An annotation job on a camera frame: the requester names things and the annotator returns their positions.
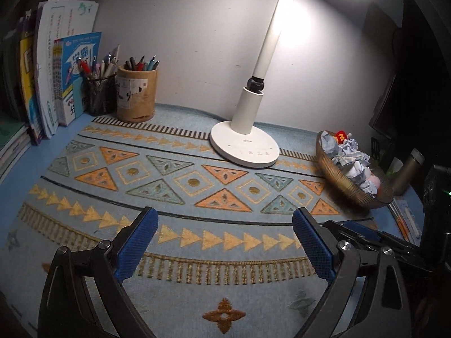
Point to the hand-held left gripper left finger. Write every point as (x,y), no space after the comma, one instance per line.
(135,243)

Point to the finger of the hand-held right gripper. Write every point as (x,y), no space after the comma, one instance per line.
(359,230)
(333,229)

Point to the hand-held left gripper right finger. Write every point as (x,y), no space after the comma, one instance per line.
(313,246)

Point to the golden ribbed bowl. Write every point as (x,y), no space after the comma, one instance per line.
(338,179)

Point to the small three-ball dango plush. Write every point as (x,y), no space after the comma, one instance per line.
(375,183)

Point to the heap of papers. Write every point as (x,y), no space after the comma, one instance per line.
(352,162)

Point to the row of lying pens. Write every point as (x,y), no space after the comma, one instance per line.
(405,218)

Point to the grey thermos bottle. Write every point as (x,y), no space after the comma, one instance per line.
(407,172)

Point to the pale green container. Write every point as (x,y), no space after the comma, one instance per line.
(394,167)

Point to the blue patterned woven mat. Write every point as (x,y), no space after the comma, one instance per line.
(176,197)

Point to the dark monitor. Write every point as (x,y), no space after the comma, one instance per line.
(384,112)

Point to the white desk lamp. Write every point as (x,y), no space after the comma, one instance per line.
(252,112)

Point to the bamboo pen holder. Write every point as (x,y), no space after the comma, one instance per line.
(135,98)

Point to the black mesh pen holder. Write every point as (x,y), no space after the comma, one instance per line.
(100,95)

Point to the stack of lying books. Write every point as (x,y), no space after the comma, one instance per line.
(10,141)

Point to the bunch of dark pens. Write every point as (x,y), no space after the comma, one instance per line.
(141,65)

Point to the bunch of red white pens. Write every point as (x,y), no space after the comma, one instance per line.
(98,68)

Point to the yellow and blue book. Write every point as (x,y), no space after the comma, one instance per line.
(26,74)

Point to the dark upright books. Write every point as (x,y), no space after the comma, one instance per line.
(12,77)

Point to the white paper booklet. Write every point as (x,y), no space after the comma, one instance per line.
(53,21)

